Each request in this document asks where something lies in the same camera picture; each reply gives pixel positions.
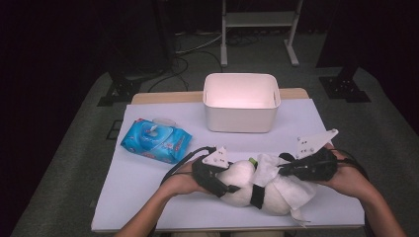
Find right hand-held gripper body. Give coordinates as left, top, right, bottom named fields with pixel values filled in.
left=294, top=127, right=340, bottom=182

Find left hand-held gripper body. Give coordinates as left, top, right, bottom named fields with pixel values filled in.
left=191, top=146, right=230, bottom=198

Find panda plush toy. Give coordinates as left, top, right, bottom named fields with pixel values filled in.
left=215, top=152, right=312, bottom=228

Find white wet wipe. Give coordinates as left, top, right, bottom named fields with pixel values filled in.
left=251, top=152, right=319, bottom=211

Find white plastic bin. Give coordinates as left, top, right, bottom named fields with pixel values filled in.
left=202, top=72, right=282, bottom=134

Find blue wet wipe packet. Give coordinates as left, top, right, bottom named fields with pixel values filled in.
left=120, top=117, right=193, bottom=165

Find person's left hand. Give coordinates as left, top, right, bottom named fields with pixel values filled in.
left=161, top=161, right=211, bottom=196

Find person's right hand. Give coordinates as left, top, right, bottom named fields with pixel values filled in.
left=317, top=142, right=375, bottom=200

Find black stand base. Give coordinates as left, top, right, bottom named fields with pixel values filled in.
left=97, top=69, right=142, bottom=108
left=318, top=65, right=372, bottom=104

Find white metal stand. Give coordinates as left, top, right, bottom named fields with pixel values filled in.
left=219, top=0, right=304, bottom=68

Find left hand-held gripper cable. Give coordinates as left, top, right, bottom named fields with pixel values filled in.
left=150, top=145, right=217, bottom=237

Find hand-held gripper cable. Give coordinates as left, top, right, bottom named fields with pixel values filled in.
left=332, top=148, right=377, bottom=237
left=150, top=145, right=217, bottom=237

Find right hand-held gripper cable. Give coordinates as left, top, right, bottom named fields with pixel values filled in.
left=332, top=148, right=377, bottom=237

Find black floor bracket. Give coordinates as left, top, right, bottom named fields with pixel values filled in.
left=106, top=119, right=124, bottom=141

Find black floor cables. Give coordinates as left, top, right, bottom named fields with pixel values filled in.
left=146, top=31, right=261, bottom=93

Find white floor cable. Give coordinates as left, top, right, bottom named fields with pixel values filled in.
left=174, top=31, right=228, bottom=55

